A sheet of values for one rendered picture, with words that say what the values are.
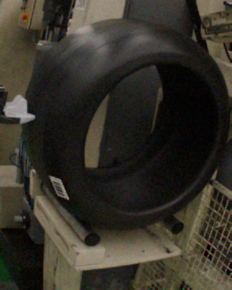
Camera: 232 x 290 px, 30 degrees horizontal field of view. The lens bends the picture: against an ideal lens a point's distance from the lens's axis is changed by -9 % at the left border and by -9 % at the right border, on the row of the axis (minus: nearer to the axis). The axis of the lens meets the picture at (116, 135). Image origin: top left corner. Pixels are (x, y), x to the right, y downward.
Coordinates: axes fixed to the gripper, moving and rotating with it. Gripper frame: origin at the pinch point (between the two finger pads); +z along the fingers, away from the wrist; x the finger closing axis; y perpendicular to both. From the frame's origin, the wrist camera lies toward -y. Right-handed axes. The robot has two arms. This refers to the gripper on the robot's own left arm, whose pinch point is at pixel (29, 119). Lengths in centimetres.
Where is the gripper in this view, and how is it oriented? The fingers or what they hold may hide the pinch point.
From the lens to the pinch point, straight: 113.5
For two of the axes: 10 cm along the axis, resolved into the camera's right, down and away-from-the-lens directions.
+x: -4.5, -3.4, 8.3
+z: 8.6, 1.0, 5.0
